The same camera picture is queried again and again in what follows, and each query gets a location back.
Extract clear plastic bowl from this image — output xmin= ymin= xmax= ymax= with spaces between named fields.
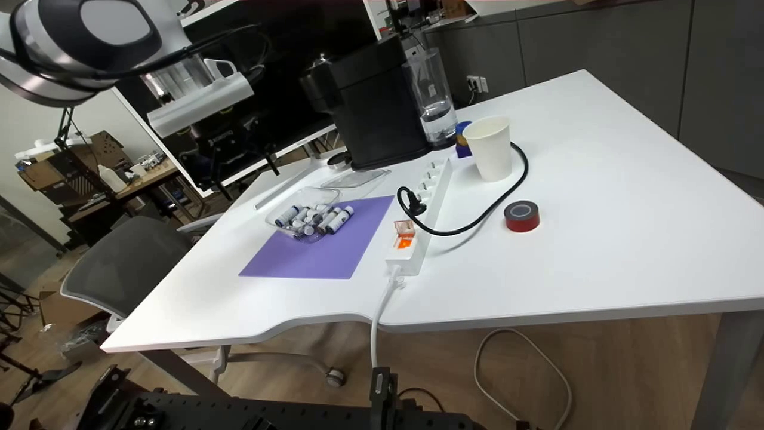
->
xmin=265 ymin=200 xmax=358 ymax=244

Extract black camera mount rail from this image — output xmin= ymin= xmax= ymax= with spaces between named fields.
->
xmin=73 ymin=363 xmax=490 ymax=430

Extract black power cable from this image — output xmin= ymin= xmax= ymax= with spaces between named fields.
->
xmin=393 ymin=139 xmax=533 ymax=239

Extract grey table leg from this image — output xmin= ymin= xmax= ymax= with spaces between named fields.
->
xmin=690 ymin=310 xmax=764 ymax=430

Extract purple paper sheet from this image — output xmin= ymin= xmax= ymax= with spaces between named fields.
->
xmin=236 ymin=194 xmax=395 ymax=281

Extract blue box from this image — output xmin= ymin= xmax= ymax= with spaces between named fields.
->
xmin=454 ymin=117 xmax=474 ymax=160

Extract white power strip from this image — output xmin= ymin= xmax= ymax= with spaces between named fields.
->
xmin=384 ymin=152 xmax=456 ymax=280

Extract white power strip cable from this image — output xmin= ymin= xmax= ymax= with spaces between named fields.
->
xmin=368 ymin=267 xmax=404 ymax=372

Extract grey office chair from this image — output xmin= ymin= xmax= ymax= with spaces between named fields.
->
xmin=56 ymin=212 xmax=349 ymax=388

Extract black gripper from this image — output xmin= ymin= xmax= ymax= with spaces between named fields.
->
xmin=189 ymin=110 xmax=263 ymax=175

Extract white bottle black bands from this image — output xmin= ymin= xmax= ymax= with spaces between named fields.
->
xmin=330 ymin=203 xmax=358 ymax=234

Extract black coffee machine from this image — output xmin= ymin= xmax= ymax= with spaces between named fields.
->
xmin=299 ymin=34 xmax=437 ymax=175

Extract white paper cup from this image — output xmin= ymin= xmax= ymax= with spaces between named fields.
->
xmin=461 ymin=114 xmax=512 ymax=183

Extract wooden desk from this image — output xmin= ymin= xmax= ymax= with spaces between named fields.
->
xmin=14 ymin=129 xmax=190 ymax=226

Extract white floor cable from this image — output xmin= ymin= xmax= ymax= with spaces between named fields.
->
xmin=470 ymin=325 xmax=574 ymax=430

